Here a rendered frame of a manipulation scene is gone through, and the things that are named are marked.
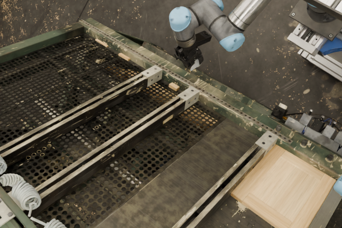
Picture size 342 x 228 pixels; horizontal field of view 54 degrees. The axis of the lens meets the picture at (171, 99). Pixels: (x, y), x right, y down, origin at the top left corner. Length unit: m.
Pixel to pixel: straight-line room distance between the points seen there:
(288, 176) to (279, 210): 0.20
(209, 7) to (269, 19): 1.63
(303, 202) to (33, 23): 3.68
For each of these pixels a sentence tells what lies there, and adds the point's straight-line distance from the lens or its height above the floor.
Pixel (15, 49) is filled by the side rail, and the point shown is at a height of 1.33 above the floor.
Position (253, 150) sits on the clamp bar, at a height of 1.07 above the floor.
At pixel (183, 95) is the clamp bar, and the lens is 1.83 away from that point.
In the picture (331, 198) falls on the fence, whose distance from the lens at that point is 1.64.
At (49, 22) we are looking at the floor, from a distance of 4.25.
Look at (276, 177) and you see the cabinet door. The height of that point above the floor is 1.05.
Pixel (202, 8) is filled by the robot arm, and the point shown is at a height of 1.58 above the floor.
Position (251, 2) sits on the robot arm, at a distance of 1.11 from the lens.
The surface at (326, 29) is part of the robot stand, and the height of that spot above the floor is 1.04.
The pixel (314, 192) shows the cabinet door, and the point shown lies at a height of 1.01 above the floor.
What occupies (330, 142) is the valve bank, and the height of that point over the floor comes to 0.74.
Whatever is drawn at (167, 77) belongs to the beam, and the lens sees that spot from 2.01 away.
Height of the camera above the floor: 2.61
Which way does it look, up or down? 60 degrees down
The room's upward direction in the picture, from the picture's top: 85 degrees counter-clockwise
